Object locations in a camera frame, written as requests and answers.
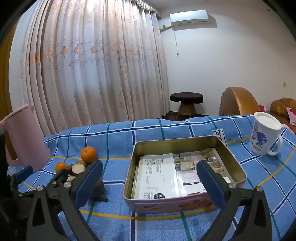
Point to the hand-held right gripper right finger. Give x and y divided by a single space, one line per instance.
211 185

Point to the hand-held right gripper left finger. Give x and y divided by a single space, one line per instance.
89 183

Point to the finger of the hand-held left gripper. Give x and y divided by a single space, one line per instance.
24 172
60 177

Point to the small orange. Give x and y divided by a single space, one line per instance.
61 166

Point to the purple sweet potato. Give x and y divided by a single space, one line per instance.
100 192

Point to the large orange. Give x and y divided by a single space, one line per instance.
88 154

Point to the pink tin box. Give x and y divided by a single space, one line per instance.
161 206

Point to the pink jug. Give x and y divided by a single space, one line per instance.
27 139

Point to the blue plaid cloth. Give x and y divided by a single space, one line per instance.
115 143

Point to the white cloth label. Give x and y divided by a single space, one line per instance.
218 136

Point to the printed paper leaflet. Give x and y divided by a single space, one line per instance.
159 176

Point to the white lidded mug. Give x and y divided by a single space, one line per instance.
263 136

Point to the wooden chair back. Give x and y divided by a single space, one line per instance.
240 99

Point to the dark round stool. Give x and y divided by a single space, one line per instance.
186 96

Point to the pink cloth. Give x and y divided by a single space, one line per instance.
263 109

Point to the wooden door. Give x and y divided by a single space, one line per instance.
7 81

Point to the brown leather sofa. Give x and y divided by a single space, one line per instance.
277 107

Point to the pink cushion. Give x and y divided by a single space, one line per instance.
292 115

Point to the white floral curtain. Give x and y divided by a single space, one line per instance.
92 69

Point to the air conditioner pipe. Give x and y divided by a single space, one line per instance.
165 28

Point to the white air conditioner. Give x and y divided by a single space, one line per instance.
188 16

